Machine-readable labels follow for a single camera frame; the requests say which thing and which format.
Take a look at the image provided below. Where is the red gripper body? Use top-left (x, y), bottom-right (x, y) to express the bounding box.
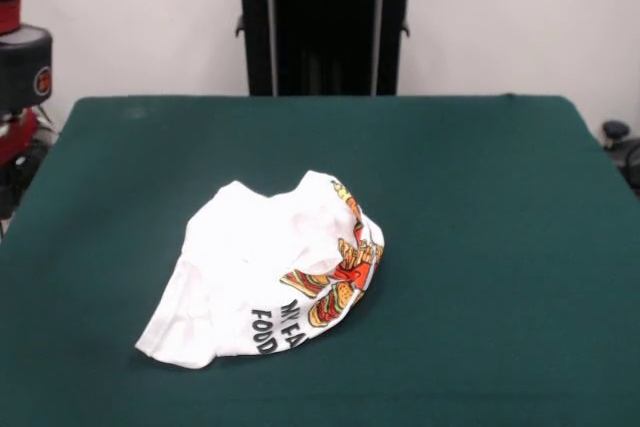
top-left (0, 107), bottom-right (40, 168)

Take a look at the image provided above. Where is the white printed t-shirt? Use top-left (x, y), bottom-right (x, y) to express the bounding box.
top-left (134, 169), bottom-right (386, 370)

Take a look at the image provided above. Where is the dark green tablecloth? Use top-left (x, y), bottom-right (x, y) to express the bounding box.
top-left (0, 93), bottom-right (640, 427)

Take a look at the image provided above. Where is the black office chair base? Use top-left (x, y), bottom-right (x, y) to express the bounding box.
top-left (601, 120), bottom-right (640, 183)

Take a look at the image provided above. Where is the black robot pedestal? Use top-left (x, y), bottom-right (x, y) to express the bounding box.
top-left (218, 0), bottom-right (434, 97)

